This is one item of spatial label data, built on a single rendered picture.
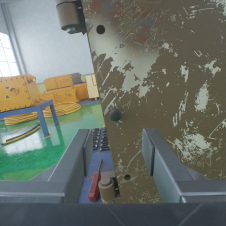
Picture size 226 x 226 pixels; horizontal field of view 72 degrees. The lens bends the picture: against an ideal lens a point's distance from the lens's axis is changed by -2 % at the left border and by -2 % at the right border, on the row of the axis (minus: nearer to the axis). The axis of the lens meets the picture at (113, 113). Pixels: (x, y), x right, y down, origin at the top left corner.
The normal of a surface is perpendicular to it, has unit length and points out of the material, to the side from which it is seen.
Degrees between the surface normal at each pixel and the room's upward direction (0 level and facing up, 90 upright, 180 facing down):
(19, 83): 90
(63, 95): 90
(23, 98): 90
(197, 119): 90
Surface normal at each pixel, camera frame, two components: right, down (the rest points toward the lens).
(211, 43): 0.00, 0.25
